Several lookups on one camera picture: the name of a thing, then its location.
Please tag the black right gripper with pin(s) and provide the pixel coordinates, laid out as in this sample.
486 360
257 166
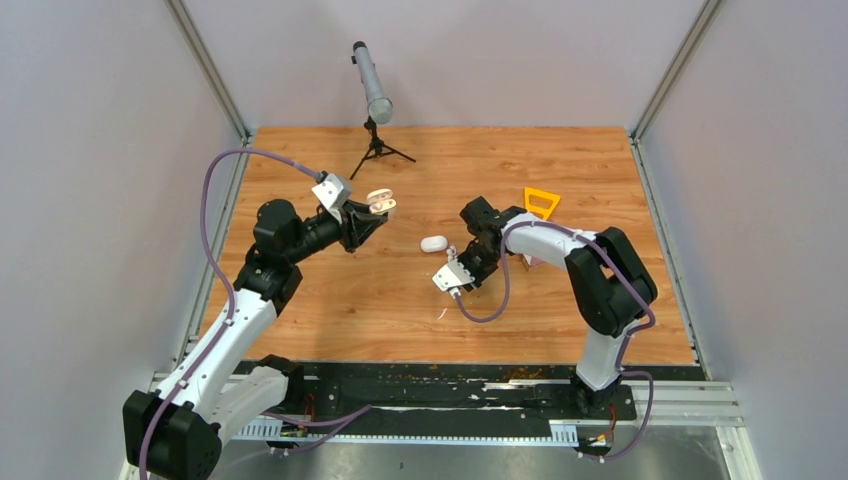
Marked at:
479 277

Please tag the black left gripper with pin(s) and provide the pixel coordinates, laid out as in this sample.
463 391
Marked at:
358 224

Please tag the white gold-trimmed earbud case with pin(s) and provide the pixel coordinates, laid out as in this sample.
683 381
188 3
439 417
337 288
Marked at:
381 201

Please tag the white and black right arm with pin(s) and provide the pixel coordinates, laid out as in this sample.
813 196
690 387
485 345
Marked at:
612 287

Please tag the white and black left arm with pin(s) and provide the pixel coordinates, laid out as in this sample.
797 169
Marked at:
178 430

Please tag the white oval earbud case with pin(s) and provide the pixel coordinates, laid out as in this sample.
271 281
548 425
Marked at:
433 244

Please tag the black microphone tripod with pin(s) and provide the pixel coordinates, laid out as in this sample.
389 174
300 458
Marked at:
377 148

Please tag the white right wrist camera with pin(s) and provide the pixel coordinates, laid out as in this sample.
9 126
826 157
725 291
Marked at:
452 275

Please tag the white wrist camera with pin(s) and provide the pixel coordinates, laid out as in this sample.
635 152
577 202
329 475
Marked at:
332 192
452 275

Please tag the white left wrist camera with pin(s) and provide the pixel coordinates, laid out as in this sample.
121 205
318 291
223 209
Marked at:
332 192

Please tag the yellow triangular plastic frame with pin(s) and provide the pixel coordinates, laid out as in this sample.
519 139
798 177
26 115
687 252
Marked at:
540 203

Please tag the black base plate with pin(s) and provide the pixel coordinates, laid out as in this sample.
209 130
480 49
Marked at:
448 399

